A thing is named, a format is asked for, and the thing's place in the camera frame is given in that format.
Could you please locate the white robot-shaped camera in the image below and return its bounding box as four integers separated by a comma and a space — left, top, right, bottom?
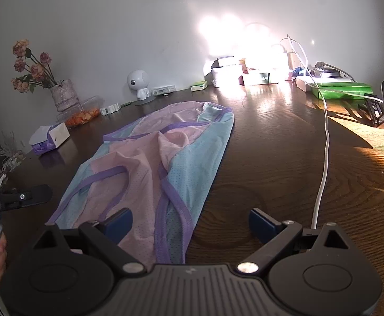
127, 69, 158, 106

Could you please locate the pale textured vase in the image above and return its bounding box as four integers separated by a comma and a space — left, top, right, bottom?
50, 79, 80, 112

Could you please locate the white carton box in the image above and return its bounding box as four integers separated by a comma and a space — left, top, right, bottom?
245, 71, 271, 87

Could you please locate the clear plastic snack container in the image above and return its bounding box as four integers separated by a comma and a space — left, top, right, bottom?
56, 95, 102, 129

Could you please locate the dark grey small box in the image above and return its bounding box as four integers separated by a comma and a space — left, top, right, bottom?
213, 56, 237, 70

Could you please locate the green box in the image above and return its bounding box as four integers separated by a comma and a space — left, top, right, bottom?
311, 82, 374, 100

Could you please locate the white clear plastic case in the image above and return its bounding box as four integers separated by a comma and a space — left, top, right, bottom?
151, 86, 177, 96

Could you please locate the dried rose bouquet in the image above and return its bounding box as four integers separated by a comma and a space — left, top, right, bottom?
12, 39, 59, 94

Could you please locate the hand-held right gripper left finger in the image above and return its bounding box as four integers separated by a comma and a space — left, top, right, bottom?
33, 208, 144, 274

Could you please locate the white cable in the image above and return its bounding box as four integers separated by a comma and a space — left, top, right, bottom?
279, 34, 331, 229

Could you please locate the purple tissue box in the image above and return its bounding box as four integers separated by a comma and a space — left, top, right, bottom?
29, 122, 71, 155

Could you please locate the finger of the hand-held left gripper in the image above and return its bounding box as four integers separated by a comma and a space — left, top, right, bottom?
0, 184, 53, 210

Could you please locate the white patterned tin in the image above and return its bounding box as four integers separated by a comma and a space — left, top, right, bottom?
211, 67, 242, 88

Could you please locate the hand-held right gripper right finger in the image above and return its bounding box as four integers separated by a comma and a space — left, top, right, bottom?
236, 208, 355, 274

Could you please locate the white power strip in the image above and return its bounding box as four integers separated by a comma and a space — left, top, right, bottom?
295, 67, 353, 92

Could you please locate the pink blue purple-trimmed garment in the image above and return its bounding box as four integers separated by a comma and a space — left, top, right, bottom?
45, 101, 235, 265

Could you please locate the white dried twig bundle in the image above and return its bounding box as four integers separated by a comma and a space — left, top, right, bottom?
0, 132, 26, 178

